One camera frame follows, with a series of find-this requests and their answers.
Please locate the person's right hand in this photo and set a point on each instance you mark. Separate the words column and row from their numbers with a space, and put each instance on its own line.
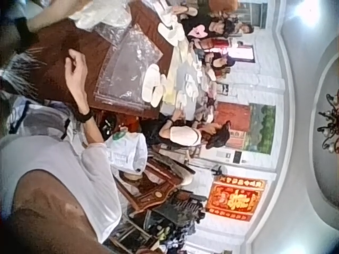
column 78, row 76

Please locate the person's right fingers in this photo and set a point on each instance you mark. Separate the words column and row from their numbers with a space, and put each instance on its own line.
column 69, row 64

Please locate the brown wooden table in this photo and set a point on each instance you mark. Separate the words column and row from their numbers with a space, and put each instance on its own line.
column 79, row 47

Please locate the black wrist band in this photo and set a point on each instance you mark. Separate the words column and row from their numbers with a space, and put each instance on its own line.
column 84, row 116

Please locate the stack of clear plastic bags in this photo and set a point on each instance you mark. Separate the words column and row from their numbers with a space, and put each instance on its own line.
column 127, row 68

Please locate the grey blue fabric bag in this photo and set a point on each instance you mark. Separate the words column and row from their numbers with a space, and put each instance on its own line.
column 37, row 116

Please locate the crumpled clear plastic wrap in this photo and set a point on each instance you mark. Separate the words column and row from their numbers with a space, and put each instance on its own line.
column 106, row 13

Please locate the white plastic bag green print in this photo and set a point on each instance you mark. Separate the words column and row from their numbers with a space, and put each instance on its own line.
column 128, row 150

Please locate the heap of white slippers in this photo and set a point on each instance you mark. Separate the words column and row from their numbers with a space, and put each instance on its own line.
column 172, row 29

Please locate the long cluttered work table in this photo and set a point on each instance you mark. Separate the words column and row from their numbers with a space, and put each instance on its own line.
column 185, row 79

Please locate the carved wooden chair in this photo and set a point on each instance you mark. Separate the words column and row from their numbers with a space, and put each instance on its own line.
column 148, row 185

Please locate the heap of dark household goods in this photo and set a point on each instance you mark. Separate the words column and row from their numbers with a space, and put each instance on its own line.
column 172, row 219

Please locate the black chandelier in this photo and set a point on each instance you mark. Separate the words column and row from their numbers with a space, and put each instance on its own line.
column 329, row 124

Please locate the landscape wall painting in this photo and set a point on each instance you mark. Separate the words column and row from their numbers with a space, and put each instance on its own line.
column 249, row 128

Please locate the red gold wall plaque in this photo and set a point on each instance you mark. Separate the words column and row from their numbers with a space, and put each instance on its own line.
column 234, row 198

